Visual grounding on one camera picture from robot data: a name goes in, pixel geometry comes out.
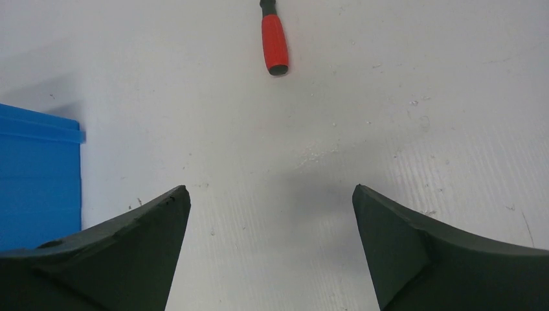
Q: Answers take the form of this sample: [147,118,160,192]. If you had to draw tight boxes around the blue plastic bin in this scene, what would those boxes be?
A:
[1,104,85,251]

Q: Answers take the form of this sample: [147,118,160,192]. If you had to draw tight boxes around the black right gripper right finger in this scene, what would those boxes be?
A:
[352,185,548,310]

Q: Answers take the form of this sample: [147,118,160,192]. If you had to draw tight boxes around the red handled screwdriver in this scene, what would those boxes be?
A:
[260,0,289,76]

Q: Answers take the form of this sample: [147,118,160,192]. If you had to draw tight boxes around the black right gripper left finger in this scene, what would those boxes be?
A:
[1,185,191,310]

